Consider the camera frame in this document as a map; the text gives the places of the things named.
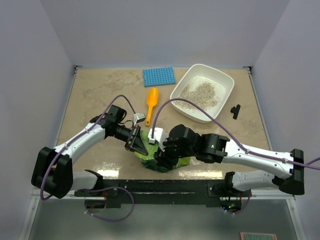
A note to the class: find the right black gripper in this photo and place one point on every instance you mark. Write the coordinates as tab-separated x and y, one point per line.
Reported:
164	158

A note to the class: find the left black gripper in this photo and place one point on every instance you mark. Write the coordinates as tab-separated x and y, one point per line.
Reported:
136	143

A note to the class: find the green litter bag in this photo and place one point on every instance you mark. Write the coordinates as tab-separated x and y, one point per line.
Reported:
149	162

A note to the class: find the orange plastic scoop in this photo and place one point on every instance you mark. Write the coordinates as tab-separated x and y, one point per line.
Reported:
151	101

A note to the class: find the white litter box tray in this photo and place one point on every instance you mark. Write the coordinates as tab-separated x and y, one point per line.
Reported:
205	86

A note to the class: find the black bag clip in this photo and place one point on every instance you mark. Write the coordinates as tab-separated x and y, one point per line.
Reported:
235	111

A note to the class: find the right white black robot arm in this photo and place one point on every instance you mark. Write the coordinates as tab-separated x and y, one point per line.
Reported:
282	170

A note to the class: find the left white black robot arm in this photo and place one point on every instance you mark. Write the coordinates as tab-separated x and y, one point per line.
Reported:
53	172

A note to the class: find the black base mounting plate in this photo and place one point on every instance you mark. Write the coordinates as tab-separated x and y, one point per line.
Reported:
211	193

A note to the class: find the blue studded plate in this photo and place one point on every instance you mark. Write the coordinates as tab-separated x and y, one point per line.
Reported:
156	77

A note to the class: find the pink green board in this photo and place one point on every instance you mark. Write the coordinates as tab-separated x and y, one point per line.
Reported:
257	236

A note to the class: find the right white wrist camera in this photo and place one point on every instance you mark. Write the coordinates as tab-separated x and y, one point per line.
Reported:
157	135

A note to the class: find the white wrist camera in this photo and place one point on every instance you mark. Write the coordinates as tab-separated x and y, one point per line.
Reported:
138	118
157	135

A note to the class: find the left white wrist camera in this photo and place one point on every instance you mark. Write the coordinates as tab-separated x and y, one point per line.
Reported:
138	118

